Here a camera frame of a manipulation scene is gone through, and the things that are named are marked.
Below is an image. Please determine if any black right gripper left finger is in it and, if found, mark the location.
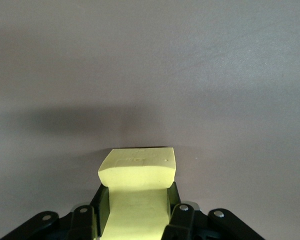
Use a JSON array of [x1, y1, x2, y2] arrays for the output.
[[0, 184, 111, 240]]

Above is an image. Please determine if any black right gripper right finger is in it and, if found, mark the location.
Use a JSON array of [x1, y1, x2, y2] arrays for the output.
[[161, 181, 261, 240]]

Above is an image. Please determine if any yellow foam cube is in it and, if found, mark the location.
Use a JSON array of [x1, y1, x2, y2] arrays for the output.
[[96, 146, 178, 240]]

